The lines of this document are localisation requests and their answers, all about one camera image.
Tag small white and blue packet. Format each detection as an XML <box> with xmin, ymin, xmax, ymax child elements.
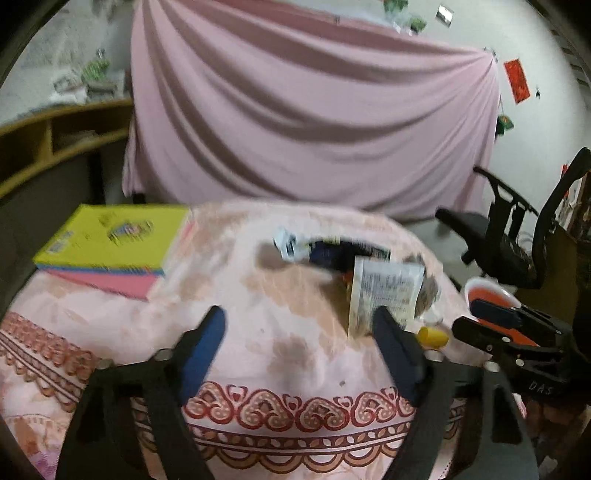
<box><xmin>272</xmin><ymin>227</ymin><xmax>310</xmax><ymax>261</ymax></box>

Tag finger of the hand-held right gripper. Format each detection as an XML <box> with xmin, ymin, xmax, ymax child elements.
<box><xmin>451</xmin><ymin>316</ymin><xmax>542</xmax><ymax>366</ymax></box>
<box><xmin>470</xmin><ymin>298</ymin><xmax>563</xmax><ymax>334</ymax></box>

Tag pink patterned tablecloth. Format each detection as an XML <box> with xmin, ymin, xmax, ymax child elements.
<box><xmin>0</xmin><ymin>198</ymin><xmax>527</xmax><ymax>480</ymax></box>

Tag small yellow tube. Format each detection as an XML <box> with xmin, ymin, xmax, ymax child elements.
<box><xmin>417</xmin><ymin>327</ymin><xmax>450</xmax><ymax>348</ymax></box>

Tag pink hanging sheet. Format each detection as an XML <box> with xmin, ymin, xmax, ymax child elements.
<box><xmin>122</xmin><ymin>0</ymin><xmax>504</xmax><ymax>220</ymax></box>

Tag white printed wrapper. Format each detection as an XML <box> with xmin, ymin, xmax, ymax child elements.
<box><xmin>346</xmin><ymin>256</ymin><xmax>426</xmax><ymax>342</ymax></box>

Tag black office chair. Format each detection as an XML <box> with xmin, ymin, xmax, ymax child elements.
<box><xmin>435</xmin><ymin>147</ymin><xmax>591</xmax><ymax>291</ymax></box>

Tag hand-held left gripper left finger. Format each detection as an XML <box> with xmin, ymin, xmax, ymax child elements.
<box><xmin>55</xmin><ymin>305</ymin><xmax>227</xmax><ymax>480</ymax></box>

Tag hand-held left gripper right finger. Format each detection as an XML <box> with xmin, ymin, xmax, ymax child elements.
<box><xmin>372</xmin><ymin>305</ymin><xmax>541</xmax><ymax>480</ymax></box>

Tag yellow-green book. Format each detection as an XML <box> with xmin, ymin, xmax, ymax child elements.
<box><xmin>32</xmin><ymin>204</ymin><xmax>192</xmax><ymax>278</ymax></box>

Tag green wall pictures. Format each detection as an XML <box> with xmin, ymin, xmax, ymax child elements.
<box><xmin>383</xmin><ymin>0</ymin><xmax>428</xmax><ymax>34</ymax></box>

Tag dark blue packet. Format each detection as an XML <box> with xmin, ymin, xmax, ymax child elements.
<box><xmin>308</xmin><ymin>237</ymin><xmax>392</xmax><ymax>273</ymax></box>

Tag orange bin with white rim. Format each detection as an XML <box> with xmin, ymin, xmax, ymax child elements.
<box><xmin>464</xmin><ymin>277</ymin><xmax>541</xmax><ymax>348</ymax></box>

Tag red wall poster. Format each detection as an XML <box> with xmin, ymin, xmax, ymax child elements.
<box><xmin>503</xmin><ymin>59</ymin><xmax>531</xmax><ymax>104</ymax></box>

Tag wooden shelf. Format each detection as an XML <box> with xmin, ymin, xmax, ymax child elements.
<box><xmin>0</xmin><ymin>97</ymin><xmax>134</xmax><ymax>199</ymax></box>

